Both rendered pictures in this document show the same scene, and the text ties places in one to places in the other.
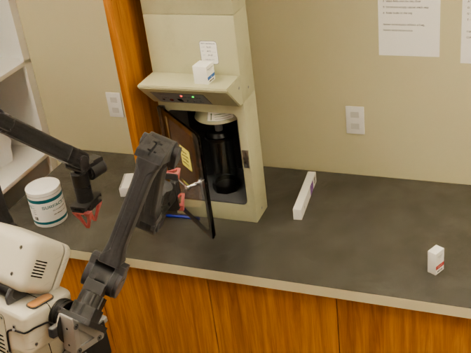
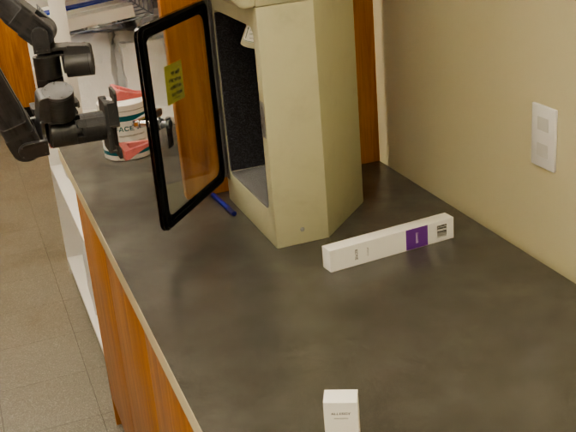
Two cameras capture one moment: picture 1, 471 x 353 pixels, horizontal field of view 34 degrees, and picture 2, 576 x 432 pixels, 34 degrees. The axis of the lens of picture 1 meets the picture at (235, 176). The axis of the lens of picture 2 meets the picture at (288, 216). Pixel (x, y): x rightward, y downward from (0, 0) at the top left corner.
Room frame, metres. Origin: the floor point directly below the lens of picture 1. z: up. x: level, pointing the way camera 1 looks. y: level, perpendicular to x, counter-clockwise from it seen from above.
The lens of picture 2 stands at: (1.19, -1.29, 1.68)
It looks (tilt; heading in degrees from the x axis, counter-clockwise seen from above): 22 degrees down; 46
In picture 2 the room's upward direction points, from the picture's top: 5 degrees counter-clockwise
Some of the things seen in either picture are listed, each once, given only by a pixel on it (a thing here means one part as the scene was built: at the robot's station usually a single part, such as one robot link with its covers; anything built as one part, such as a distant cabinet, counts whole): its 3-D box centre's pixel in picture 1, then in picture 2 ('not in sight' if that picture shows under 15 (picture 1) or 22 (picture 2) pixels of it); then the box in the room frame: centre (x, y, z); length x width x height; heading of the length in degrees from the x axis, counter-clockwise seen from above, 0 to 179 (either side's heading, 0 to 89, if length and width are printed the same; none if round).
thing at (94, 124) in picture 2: (165, 199); (94, 126); (2.14, 0.23, 1.20); 0.07 x 0.07 x 0.10; 65
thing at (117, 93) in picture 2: (173, 178); (128, 103); (2.20, 0.20, 1.23); 0.09 x 0.07 x 0.07; 155
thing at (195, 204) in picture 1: (186, 172); (183, 112); (2.31, 0.16, 1.19); 0.30 x 0.01 x 0.40; 25
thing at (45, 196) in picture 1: (46, 202); (125, 126); (2.54, 0.72, 1.02); 0.13 x 0.13 x 0.15
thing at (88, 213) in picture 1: (87, 213); not in sight; (2.21, 0.51, 1.14); 0.07 x 0.07 x 0.09; 65
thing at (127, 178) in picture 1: (141, 183); not in sight; (2.68, 0.37, 0.96); 0.16 x 0.12 x 0.04; 83
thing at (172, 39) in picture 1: (216, 108); (292, 32); (2.50, 0.04, 1.33); 0.32 x 0.25 x 0.77; 65
